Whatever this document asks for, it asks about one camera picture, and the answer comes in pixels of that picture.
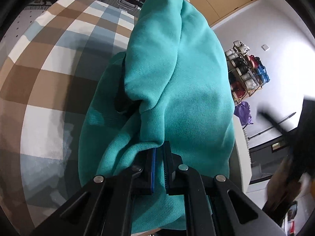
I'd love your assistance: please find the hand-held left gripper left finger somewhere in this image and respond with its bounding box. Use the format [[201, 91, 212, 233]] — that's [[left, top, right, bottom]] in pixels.
[[29, 149, 158, 236]]

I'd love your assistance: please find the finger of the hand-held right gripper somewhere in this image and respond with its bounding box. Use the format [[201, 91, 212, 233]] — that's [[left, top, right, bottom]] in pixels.
[[258, 110, 289, 137]]

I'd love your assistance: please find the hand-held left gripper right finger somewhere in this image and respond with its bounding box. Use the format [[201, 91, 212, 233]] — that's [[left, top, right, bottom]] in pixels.
[[162, 141, 296, 236]]

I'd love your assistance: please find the teal zip jacket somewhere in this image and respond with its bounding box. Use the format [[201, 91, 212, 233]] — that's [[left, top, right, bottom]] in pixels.
[[78, 0, 235, 234]]

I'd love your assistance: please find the purple bag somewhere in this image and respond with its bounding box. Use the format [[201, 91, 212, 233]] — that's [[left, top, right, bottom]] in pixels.
[[233, 101, 254, 126]]

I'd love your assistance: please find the wooden shoe rack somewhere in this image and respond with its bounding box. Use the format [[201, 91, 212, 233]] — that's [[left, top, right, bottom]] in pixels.
[[225, 40, 270, 105]]

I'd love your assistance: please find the black desk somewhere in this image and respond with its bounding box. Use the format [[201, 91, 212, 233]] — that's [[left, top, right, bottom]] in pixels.
[[248, 125, 298, 185]]

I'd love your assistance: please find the tan wooden door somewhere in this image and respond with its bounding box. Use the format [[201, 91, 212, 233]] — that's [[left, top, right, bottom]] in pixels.
[[187, 0, 261, 27]]

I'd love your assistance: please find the checkered bed blanket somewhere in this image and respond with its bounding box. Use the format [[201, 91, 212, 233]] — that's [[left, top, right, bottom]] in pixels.
[[0, 0, 138, 229]]

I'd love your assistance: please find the silver ribbed suitcase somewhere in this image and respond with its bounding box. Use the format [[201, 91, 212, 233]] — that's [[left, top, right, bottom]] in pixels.
[[102, 0, 145, 14]]

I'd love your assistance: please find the patterned floor rug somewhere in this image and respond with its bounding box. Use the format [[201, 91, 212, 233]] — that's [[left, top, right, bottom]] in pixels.
[[0, 4, 50, 45]]

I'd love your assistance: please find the grey bed frame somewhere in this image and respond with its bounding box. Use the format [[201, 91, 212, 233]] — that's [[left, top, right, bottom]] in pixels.
[[233, 115, 254, 193]]

